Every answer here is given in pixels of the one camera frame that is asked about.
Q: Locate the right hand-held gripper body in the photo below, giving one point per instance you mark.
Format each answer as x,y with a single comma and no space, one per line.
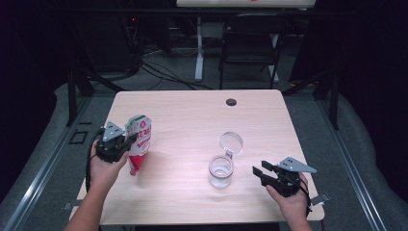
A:
285,183

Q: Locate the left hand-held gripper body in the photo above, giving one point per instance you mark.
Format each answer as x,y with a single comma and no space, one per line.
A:
112,149

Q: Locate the pink and white plastic bag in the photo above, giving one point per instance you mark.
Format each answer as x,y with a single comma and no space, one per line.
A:
141,150

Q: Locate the clear glass jar with lid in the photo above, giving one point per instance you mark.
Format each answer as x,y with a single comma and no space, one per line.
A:
221,171

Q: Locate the person's right hand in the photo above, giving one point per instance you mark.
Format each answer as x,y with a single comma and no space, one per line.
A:
295,207

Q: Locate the person's left hand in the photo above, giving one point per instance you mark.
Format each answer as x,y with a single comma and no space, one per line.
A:
102,174

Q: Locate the black tape strip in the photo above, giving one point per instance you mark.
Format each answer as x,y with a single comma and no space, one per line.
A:
85,123

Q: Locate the black metal stand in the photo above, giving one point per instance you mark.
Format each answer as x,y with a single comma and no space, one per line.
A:
72,99
335,102

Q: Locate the dark round table grommet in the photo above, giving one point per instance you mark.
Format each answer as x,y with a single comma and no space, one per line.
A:
231,102

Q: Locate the white desk leg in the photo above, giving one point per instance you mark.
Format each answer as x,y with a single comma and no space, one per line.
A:
199,57
275,69

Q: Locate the dark equipment with red light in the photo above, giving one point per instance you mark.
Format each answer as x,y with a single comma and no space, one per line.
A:
132,38

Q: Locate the black folding chair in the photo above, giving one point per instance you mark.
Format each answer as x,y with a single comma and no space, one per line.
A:
250,41

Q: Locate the white box under desk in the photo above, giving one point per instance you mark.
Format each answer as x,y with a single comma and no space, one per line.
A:
213,30

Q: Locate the white background desk top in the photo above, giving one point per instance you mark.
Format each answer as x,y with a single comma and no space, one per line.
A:
243,3

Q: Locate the grey metal table bracket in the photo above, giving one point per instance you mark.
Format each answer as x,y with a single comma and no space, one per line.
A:
319,199
71,205

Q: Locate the aluminium floor rail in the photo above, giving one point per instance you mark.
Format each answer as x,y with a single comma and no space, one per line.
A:
352,173
38,183

